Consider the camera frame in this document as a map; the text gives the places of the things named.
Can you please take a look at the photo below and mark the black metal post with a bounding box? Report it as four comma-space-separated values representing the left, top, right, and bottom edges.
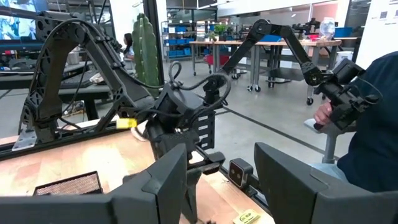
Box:
143, 0, 165, 86

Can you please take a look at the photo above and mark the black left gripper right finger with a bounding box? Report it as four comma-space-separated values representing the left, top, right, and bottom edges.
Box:
254, 142, 398, 224

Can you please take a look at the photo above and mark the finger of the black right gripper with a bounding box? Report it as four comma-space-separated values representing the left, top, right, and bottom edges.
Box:
182, 149, 226, 223

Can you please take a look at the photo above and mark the black desk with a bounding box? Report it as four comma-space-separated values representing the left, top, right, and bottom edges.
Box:
0, 60, 113, 121

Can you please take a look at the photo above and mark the yellow-green eraser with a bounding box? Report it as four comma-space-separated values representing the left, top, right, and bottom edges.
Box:
232, 208, 262, 224

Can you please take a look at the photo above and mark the yellow cable tag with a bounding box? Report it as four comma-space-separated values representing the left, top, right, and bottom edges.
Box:
116, 118, 138, 130

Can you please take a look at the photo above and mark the person's hand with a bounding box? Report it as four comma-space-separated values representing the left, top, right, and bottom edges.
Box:
313, 101, 334, 126

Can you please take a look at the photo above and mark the clear plastic jug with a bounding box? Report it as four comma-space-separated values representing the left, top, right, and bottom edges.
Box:
319, 17, 336, 40

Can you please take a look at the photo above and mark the grey stool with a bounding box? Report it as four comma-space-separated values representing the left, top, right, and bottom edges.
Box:
303, 118, 358, 165

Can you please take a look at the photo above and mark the wall display screen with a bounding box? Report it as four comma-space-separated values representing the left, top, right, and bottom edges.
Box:
0, 0, 49, 41

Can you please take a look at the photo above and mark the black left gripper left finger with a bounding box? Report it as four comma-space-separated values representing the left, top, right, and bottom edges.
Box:
0, 142, 189, 224

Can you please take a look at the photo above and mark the person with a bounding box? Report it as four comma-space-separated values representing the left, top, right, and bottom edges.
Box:
310, 51, 398, 194
122, 32, 136, 62

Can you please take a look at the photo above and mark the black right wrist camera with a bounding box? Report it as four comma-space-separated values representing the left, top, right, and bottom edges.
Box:
202, 73, 228, 106

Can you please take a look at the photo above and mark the black mesh desk organizer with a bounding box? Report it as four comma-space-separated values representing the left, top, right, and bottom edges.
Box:
32, 170, 104, 197

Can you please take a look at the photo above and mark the green cactus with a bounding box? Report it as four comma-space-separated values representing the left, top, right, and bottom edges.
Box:
131, 12, 160, 98

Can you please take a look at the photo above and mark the black table-level camera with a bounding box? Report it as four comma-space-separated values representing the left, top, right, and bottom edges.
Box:
228, 157, 254, 190

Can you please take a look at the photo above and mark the shelf with blue bins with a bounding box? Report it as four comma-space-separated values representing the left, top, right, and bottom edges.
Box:
160, 20, 200, 62

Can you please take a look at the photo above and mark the red bin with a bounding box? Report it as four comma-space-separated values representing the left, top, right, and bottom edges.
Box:
205, 54, 231, 66

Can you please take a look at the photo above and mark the wooden background table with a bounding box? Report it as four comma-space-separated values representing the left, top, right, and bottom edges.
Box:
189, 39, 361, 94

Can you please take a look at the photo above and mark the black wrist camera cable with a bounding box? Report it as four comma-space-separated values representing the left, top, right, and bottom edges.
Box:
167, 61, 233, 125

